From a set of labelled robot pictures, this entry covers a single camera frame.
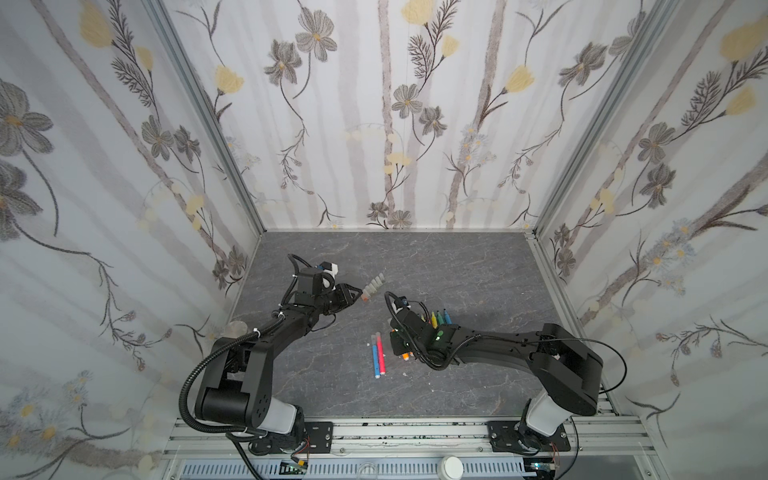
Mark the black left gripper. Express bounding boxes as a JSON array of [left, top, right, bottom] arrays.
[[313, 283, 363, 315]]

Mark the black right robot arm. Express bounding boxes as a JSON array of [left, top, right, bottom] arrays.
[[388, 299, 603, 437]]

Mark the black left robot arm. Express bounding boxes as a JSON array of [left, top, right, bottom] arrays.
[[178, 262, 362, 436]]

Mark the thin blue marker pen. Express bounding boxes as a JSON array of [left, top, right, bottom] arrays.
[[370, 334, 381, 379]]

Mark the pink marker pen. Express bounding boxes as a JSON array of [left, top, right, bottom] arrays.
[[375, 332, 386, 376]]

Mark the white round knob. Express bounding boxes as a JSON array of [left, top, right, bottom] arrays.
[[437, 456, 465, 480]]

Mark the small green circuit board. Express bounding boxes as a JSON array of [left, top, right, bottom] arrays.
[[278, 458, 308, 475]]

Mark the right small circuit board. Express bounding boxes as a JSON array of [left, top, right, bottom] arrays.
[[523, 458, 557, 480]]

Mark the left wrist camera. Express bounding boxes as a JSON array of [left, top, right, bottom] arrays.
[[314, 261, 339, 292]]

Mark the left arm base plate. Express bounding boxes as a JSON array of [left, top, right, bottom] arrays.
[[248, 421, 334, 456]]

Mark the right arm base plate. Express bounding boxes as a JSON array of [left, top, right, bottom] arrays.
[[486, 420, 572, 456]]

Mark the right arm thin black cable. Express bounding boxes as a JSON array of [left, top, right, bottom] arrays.
[[539, 335, 629, 397]]

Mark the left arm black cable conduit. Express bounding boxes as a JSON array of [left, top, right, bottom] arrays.
[[178, 317, 283, 480]]

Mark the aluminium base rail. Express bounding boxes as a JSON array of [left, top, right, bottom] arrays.
[[159, 399, 669, 479]]

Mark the white vented cable duct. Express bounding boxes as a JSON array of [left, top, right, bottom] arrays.
[[175, 457, 525, 479]]

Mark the aluminium left corner post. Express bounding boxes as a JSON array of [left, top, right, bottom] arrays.
[[142, 0, 266, 238]]

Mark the aluminium corner post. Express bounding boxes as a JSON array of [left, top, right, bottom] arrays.
[[532, 0, 680, 239], [142, 0, 266, 238]]

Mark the aluminium right corner post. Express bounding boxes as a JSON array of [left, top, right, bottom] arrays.
[[532, 0, 680, 239]]

